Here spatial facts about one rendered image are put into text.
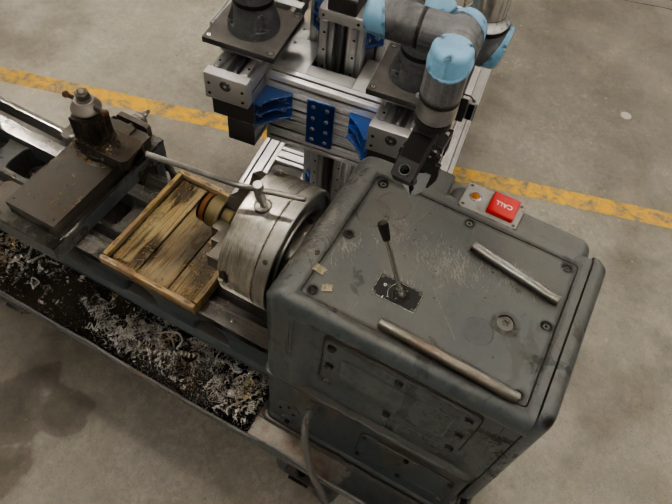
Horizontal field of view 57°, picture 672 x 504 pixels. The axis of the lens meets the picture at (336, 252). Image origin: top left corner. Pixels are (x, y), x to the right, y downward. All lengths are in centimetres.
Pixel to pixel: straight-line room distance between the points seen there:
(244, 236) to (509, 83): 267
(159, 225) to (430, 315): 87
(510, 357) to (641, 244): 213
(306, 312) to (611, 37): 352
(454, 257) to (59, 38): 306
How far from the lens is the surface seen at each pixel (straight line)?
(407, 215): 132
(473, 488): 159
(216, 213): 148
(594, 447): 266
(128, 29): 393
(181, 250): 171
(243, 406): 182
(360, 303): 118
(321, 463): 181
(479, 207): 138
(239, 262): 134
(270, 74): 189
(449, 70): 106
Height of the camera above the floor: 228
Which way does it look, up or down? 56 degrees down
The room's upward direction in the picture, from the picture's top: 8 degrees clockwise
